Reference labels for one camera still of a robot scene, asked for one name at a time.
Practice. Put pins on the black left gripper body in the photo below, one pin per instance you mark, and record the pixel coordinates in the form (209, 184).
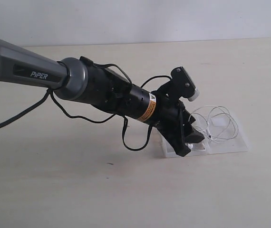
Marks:
(170, 113)

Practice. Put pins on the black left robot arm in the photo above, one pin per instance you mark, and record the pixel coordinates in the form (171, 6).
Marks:
(82, 80)

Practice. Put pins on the clear open plastic case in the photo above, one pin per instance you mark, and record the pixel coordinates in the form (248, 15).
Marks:
(240, 144)

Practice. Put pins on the white wired earphones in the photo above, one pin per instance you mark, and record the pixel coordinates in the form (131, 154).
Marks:
(216, 123)

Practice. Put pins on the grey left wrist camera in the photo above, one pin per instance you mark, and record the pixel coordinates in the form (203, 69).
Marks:
(182, 85)

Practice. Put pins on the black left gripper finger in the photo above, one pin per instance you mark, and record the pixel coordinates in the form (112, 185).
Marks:
(173, 144)
(192, 135)

